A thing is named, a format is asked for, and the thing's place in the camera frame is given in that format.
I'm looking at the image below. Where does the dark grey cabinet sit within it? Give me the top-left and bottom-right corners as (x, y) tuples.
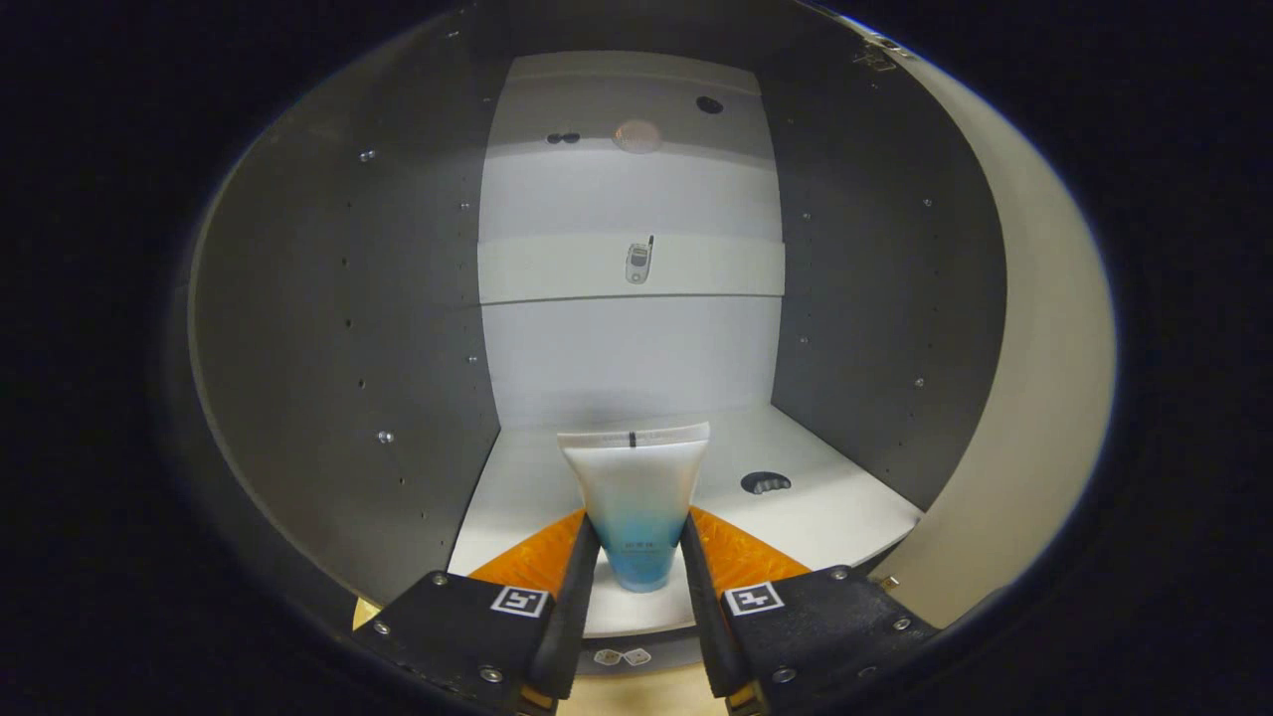
(187, 0), (1007, 677)

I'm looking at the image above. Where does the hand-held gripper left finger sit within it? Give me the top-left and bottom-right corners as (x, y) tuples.
(353, 509), (603, 716)

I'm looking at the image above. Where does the white and blue tube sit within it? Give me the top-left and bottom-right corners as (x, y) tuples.
(557, 422), (711, 594)

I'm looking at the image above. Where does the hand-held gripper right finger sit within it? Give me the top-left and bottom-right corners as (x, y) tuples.
(679, 505), (941, 716)

